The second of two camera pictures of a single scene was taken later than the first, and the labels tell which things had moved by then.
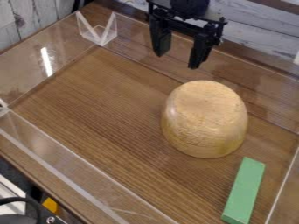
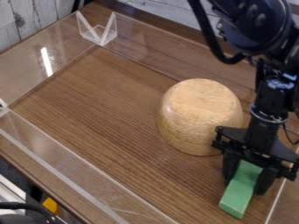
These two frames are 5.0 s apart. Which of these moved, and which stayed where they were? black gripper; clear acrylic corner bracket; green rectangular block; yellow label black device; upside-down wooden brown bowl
Moved: green rectangular block; black gripper
Stayed: yellow label black device; clear acrylic corner bracket; upside-down wooden brown bowl
